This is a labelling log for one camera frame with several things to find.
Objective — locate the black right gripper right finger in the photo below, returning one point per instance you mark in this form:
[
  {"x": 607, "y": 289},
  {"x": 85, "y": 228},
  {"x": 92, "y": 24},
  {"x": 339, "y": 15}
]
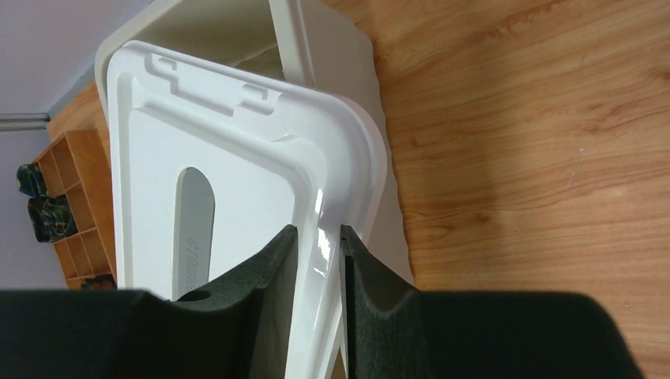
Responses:
[{"x": 394, "y": 330}]

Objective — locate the wooden compartment organizer tray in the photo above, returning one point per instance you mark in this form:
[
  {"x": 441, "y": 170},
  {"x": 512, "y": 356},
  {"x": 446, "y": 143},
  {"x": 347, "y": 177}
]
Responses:
[{"x": 75, "y": 166}]

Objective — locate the dark floral rolled cloth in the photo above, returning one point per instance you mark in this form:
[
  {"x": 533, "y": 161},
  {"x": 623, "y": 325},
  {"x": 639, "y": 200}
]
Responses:
[{"x": 100, "y": 282}]

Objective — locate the white plastic bin lid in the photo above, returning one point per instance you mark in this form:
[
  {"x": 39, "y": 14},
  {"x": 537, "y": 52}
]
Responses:
[{"x": 209, "y": 162}]

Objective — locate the translucent grey plastic bin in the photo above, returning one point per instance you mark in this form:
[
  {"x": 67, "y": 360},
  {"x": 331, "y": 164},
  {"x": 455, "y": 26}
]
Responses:
[{"x": 305, "y": 43}]

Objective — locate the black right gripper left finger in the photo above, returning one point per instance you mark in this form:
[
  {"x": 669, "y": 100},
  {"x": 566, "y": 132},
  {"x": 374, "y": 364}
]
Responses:
[{"x": 235, "y": 326}]

